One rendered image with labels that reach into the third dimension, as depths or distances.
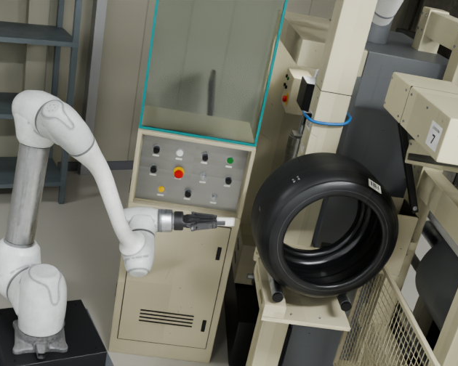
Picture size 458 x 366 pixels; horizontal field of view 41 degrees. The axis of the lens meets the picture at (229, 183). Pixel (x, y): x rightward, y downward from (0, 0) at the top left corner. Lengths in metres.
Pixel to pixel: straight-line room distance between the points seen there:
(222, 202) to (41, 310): 1.17
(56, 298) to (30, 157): 0.48
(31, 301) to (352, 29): 1.54
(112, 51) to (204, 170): 2.46
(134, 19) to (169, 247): 2.60
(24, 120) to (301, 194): 0.99
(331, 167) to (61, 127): 0.98
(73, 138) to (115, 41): 3.24
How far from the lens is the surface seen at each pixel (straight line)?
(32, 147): 2.14
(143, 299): 3.23
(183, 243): 3.04
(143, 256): 2.25
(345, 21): 2.47
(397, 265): 2.84
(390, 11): 3.01
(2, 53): 5.02
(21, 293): 2.19
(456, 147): 2.03
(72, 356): 2.26
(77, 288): 3.90
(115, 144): 5.48
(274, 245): 2.31
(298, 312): 2.58
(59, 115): 1.96
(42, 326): 2.21
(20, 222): 2.24
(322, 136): 2.56
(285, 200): 2.26
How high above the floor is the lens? 2.20
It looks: 23 degrees down
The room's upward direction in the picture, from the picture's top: 12 degrees clockwise
